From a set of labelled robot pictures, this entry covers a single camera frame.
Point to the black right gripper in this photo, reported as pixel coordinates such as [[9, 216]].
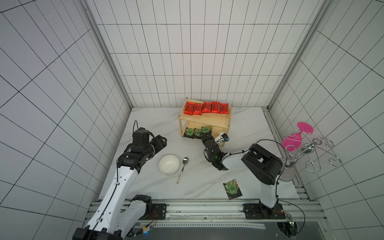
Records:
[[208, 140]]

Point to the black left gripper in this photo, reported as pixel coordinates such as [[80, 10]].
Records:
[[159, 143]]

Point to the green tea bag three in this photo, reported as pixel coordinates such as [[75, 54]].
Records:
[[206, 130]]

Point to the green tea bag one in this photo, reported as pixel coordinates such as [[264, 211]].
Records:
[[197, 134]]

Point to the green tea bag two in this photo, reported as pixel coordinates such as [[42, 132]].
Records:
[[189, 133]]

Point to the green tea bag four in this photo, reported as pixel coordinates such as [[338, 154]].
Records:
[[232, 189]]

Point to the red tea bag three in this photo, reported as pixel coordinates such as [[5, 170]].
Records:
[[207, 107]]

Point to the red tea bag two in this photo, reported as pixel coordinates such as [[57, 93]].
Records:
[[198, 109]]

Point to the red tea bag five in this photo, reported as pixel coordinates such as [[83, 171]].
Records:
[[224, 108]]

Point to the red tea bag four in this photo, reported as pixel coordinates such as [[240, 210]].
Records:
[[215, 107]]

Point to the red tea bag one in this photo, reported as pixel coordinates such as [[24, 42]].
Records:
[[189, 108]]

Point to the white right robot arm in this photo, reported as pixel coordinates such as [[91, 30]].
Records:
[[264, 165]]

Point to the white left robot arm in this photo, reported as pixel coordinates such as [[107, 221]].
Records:
[[109, 222]]

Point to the wooden two-tier shelf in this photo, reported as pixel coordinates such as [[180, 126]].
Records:
[[219, 122]]

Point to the white bowl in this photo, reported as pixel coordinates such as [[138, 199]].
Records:
[[169, 164]]

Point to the metal spoon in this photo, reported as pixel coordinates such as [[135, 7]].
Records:
[[185, 162]]

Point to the pink plastic spatula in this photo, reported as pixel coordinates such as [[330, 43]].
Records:
[[293, 141]]

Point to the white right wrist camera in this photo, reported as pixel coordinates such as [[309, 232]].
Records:
[[222, 138]]

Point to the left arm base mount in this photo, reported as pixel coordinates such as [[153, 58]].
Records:
[[148, 208]]

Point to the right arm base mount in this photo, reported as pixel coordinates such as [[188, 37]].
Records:
[[258, 211]]

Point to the chrome wire cup rack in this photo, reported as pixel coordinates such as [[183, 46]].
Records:
[[309, 147]]

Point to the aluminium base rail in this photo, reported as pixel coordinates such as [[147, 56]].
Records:
[[226, 213]]

